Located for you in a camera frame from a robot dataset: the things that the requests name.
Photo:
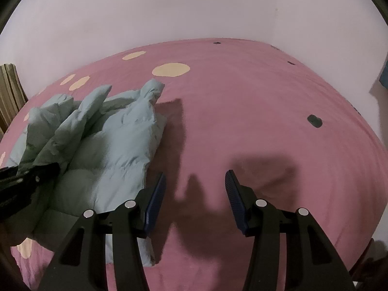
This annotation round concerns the blue object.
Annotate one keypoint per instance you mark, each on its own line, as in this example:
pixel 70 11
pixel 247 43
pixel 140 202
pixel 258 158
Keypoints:
pixel 384 77

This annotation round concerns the light blue puffer jacket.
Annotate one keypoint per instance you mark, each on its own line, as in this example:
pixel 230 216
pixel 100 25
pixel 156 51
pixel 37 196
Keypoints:
pixel 115 145

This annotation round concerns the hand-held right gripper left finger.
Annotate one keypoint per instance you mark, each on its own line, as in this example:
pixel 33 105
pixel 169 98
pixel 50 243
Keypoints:
pixel 156 198

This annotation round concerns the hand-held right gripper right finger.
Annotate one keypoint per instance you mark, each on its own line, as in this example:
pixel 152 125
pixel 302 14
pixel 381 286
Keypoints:
pixel 235 198

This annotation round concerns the dark wooden bed frame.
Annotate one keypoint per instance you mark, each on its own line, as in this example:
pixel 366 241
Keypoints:
pixel 368 263

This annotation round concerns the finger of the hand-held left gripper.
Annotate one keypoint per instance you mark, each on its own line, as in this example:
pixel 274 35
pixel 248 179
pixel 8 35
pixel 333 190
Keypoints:
pixel 42 172

